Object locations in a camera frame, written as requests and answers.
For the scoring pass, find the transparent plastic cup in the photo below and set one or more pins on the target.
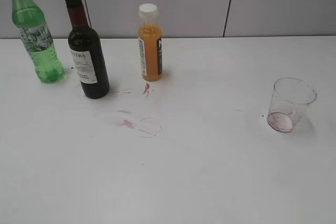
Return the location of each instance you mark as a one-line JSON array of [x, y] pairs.
[[290, 100]]

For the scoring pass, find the dark red wine bottle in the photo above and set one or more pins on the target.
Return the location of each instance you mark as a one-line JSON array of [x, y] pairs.
[[86, 51]]

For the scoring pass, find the green plastic soda bottle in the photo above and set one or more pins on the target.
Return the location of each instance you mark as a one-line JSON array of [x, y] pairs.
[[35, 35]]

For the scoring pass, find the orange juice bottle white cap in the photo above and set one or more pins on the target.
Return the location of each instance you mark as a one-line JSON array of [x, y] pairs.
[[150, 42]]

